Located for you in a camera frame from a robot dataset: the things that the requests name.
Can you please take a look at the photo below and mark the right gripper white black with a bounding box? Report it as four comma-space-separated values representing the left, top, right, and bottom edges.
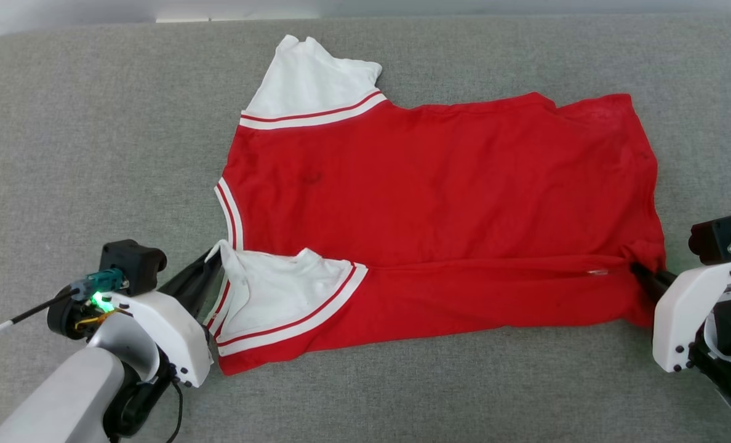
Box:
630, 255, 731, 373

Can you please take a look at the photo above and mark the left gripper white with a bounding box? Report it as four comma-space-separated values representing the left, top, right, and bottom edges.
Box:
95, 250, 225, 389

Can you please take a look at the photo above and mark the red white-sleeved shirt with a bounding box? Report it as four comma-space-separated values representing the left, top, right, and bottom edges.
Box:
204, 34, 668, 377

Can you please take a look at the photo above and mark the left teal-plug camera cable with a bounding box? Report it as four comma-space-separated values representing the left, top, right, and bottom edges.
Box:
0, 269, 127, 346

